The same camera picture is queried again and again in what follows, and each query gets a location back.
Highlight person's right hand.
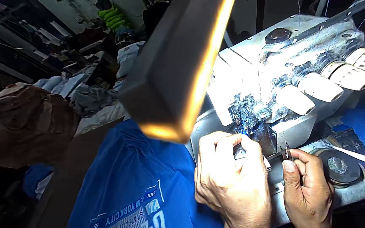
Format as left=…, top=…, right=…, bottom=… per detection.
left=282, top=149, right=335, bottom=228

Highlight person's left hand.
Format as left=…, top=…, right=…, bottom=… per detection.
left=194, top=131, right=272, bottom=228

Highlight small metal thread snips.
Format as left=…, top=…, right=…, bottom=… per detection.
left=280, top=141, right=293, bottom=162

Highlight white overlock sewing machine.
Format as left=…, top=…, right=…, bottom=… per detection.
left=186, top=14, right=365, bottom=228

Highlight tangle of lint and threads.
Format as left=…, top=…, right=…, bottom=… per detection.
left=229, top=92, right=289, bottom=135

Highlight round black disc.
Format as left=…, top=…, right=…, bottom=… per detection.
left=314, top=148, right=364, bottom=189

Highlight white pointed stick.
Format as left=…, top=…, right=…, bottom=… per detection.
left=326, top=143, right=365, bottom=170

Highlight blue shirt with white print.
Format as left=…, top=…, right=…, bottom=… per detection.
left=67, top=119, right=225, bottom=228

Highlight dark lamp with glowing edge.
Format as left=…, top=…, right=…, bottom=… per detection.
left=118, top=0, right=236, bottom=144

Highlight round black cap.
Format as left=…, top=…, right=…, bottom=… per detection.
left=265, top=27, right=293, bottom=44

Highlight pile of grey garments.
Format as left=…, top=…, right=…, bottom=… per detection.
left=33, top=41, right=146, bottom=136

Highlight metal thread guide bar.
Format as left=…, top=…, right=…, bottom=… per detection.
left=287, top=0, right=365, bottom=45

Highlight bright green coiled bundle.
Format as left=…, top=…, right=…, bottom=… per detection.
left=98, top=6, right=130, bottom=31

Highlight dark blue cloth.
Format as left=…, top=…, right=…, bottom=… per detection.
left=23, top=164, right=54, bottom=199

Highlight brown fabric bundle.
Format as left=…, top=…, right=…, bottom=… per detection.
left=0, top=83, right=81, bottom=168

